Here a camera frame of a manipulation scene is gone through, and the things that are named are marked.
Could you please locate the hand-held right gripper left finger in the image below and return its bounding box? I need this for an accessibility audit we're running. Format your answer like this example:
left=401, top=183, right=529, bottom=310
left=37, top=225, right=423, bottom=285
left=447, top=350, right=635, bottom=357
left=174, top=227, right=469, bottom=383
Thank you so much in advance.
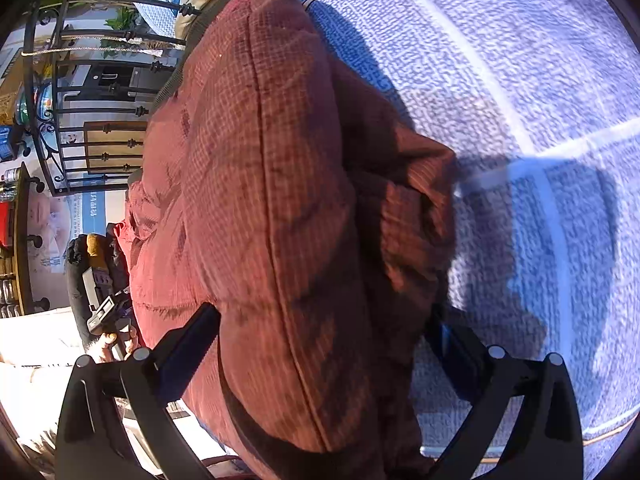
left=55, top=301, right=221, bottom=480

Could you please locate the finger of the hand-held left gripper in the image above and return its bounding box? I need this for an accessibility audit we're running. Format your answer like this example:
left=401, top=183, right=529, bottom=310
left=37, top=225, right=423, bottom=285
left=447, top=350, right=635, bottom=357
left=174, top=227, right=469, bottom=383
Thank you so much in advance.
left=112, top=286, right=135, bottom=322

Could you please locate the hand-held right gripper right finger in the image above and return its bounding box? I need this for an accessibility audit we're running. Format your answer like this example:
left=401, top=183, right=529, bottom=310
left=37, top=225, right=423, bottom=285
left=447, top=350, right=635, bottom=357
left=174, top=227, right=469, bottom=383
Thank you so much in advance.
left=422, top=305, right=585, bottom=480

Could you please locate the red puffer jacket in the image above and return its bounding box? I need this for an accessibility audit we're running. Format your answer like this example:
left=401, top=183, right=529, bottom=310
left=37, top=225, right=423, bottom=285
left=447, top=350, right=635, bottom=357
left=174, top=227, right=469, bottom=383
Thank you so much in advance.
left=122, top=0, right=458, bottom=480

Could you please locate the person's left hand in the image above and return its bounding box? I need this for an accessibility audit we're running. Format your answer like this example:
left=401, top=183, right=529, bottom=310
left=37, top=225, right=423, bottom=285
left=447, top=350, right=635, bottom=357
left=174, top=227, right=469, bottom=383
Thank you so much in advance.
left=82, top=327, right=140, bottom=365

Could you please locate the hanging mustard jacket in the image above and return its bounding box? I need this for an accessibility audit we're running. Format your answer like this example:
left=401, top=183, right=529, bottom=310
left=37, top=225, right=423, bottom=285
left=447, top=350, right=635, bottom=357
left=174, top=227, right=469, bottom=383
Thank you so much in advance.
left=86, top=233, right=110, bottom=272

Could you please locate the hanging red jacket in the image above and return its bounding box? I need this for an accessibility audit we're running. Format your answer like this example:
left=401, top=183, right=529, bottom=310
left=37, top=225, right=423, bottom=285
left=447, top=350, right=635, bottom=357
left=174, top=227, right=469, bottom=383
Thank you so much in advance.
left=111, top=221, right=128, bottom=261

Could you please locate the wooden shelf with bottles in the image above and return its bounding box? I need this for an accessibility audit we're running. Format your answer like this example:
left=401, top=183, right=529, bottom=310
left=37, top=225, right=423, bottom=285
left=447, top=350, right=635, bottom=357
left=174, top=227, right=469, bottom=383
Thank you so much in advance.
left=0, top=160, right=51, bottom=321

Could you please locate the brown wooden slatted panel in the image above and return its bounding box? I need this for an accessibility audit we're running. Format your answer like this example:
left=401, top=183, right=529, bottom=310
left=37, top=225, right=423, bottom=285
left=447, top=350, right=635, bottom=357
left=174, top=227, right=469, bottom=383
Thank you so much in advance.
left=82, top=121, right=148, bottom=176

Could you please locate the black metal railing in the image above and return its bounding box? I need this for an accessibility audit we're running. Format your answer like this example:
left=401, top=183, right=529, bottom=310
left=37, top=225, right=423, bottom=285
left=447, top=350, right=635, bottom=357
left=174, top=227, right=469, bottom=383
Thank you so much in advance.
left=22, top=0, right=246, bottom=196

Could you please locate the dark low cabinet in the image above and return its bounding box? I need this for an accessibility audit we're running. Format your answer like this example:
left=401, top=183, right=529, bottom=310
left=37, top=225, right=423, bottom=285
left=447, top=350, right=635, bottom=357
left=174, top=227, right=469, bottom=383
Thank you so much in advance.
left=55, top=60, right=176, bottom=111

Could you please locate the green plant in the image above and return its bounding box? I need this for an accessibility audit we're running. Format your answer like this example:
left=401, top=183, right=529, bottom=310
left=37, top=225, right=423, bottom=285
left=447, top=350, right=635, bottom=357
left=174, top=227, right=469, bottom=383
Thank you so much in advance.
left=42, top=0, right=138, bottom=31

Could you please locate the blue plaid bed sheet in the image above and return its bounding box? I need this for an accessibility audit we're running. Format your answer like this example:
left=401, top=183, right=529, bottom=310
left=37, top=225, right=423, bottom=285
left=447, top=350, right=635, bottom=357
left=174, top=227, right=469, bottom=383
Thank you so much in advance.
left=292, top=0, right=640, bottom=480

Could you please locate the pale wall poster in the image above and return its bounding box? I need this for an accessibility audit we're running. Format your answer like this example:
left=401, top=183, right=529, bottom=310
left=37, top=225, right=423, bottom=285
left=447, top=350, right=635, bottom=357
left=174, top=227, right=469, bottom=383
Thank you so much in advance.
left=30, top=191, right=108, bottom=273

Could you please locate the thick tan rope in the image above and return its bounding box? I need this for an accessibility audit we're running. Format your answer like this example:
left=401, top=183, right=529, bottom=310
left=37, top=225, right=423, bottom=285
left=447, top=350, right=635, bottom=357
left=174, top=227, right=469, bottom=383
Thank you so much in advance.
left=20, top=40, right=166, bottom=58

